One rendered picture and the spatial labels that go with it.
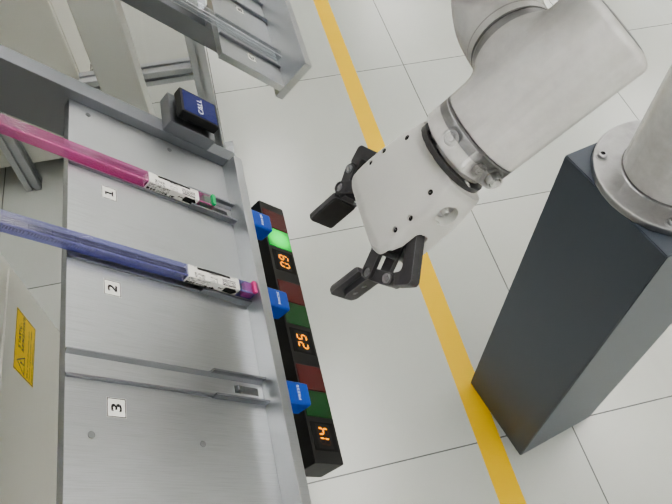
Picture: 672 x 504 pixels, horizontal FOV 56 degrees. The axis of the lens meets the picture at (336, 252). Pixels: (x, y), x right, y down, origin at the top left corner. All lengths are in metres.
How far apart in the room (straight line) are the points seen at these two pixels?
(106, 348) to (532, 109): 0.38
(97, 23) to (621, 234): 0.74
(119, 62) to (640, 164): 0.72
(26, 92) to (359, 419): 0.94
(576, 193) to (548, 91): 0.38
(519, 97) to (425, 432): 0.96
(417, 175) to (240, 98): 1.47
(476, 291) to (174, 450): 1.12
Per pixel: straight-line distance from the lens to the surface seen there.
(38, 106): 0.72
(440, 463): 1.36
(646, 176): 0.82
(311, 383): 0.68
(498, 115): 0.52
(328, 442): 0.66
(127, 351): 0.55
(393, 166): 0.58
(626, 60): 0.52
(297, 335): 0.70
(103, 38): 0.99
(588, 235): 0.89
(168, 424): 0.54
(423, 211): 0.54
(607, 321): 0.93
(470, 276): 1.57
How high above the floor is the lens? 1.28
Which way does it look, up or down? 54 degrees down
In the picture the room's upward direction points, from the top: straight up
